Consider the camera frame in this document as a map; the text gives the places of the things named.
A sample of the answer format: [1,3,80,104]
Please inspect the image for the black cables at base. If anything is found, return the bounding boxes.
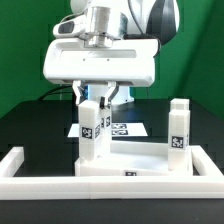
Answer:
[39,85,75,102]

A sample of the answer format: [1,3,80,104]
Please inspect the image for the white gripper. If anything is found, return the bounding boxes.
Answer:
[43,38,158,109]

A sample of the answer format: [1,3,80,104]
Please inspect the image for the sheet with fiducial markers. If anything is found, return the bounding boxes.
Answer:
[68,123,147,138]

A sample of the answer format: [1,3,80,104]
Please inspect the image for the white U-shaped frame fence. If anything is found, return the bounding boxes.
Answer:
[0,147,224,200]

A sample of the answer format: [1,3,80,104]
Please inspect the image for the white desk top tray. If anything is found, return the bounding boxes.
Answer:
[75,140,193,176]

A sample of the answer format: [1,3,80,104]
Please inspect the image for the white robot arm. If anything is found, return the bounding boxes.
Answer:
[43,0,180,108]

